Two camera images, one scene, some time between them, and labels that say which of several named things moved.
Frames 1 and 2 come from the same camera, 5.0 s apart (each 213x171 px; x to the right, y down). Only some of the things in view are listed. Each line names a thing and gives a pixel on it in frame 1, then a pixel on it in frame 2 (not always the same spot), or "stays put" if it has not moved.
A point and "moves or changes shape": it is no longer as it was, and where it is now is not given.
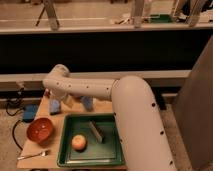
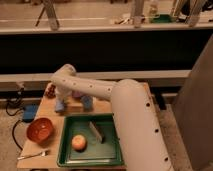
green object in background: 163,18 stays put
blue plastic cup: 87,101 stays put
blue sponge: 54,107 moves or changes shape
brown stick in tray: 97,131 stays put
